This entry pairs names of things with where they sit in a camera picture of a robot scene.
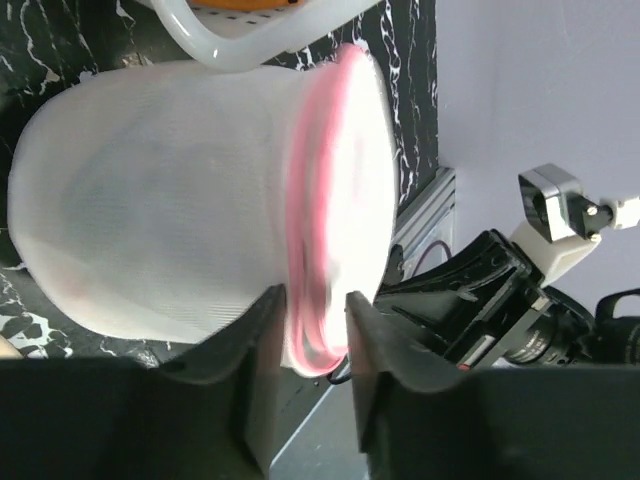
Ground white pink mesh laundry bag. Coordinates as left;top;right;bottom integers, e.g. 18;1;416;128
7;43;398;377

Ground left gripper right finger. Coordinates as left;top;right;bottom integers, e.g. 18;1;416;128
346;292;639;479

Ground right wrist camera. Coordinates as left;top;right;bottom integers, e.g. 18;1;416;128
510;163;639;287

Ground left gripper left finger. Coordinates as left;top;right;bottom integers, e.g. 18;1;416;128
1;285;286;479

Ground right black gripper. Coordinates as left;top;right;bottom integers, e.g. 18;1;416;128
374;230;639;369

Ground white plastic basket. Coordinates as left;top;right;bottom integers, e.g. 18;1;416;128
142;0;376;73

